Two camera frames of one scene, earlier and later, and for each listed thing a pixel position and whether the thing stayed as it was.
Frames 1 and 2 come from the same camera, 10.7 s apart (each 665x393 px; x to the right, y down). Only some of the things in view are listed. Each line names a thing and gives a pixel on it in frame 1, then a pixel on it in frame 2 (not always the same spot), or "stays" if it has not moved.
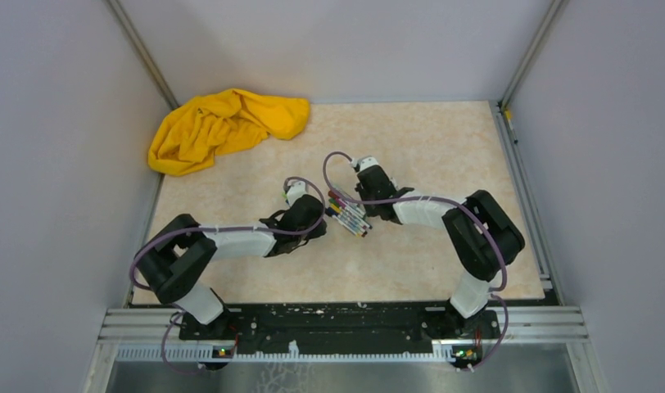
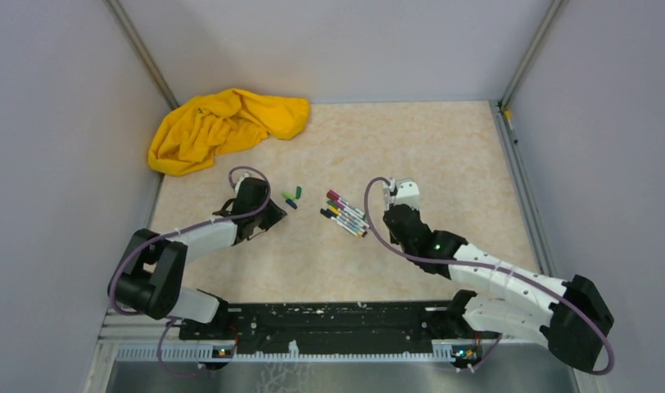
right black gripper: (361, 191) -> (393, 239)
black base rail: (337, 327) stays
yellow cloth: (187, 139) stays
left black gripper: (318, 232) -> (277, 214)
